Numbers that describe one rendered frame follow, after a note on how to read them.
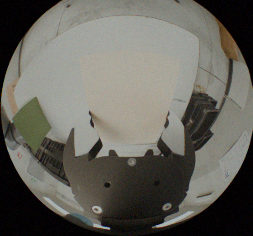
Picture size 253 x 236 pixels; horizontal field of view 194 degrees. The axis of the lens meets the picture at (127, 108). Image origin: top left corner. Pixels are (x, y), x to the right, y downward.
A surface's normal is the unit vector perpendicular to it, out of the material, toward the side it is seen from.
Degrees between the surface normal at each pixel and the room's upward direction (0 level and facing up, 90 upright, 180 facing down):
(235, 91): 90
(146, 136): 0
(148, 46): 0
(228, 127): 90
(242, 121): 90
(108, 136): 0
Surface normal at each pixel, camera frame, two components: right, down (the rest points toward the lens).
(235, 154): -1.00, 0.00
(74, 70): 0.00, 0.54
